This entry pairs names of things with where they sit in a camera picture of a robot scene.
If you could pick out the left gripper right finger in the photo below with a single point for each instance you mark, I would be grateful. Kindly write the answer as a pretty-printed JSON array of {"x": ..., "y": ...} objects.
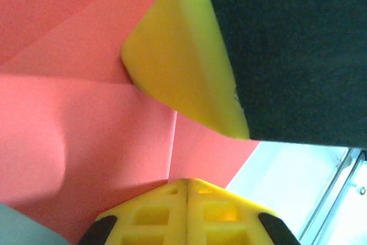
[{"x": 223, "y": 219}]

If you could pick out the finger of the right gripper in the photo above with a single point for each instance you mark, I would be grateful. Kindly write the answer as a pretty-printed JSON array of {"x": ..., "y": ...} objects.
[{"x": 177, "y": 55}]

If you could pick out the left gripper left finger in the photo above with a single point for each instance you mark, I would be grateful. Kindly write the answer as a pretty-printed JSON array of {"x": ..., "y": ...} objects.
[{"x": 155, "y": 219}]

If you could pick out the red paper sheet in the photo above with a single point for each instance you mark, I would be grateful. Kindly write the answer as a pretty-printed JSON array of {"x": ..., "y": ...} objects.
[{"x": 71, "y": 113}]

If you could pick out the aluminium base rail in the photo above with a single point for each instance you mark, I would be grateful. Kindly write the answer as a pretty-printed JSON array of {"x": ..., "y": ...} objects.
[{"x": 344, "y": 193}]

